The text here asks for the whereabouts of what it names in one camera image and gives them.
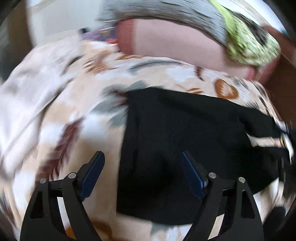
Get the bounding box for black pants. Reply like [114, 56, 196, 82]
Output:
[116, 87, 290, 225]

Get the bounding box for leaf patterned beige blanket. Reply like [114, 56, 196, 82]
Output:
[1, 38, 285, 240]

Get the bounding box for brown headboard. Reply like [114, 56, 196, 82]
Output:
[264, 25, 295, 126]

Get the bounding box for green patterned cloth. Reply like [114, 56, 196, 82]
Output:
[210, 1, 281, 66]

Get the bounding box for pink pillow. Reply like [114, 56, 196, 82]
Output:
[116, 19, 279, 83]

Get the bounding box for grey cloth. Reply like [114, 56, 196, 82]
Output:
[97, 0, 227, 46]

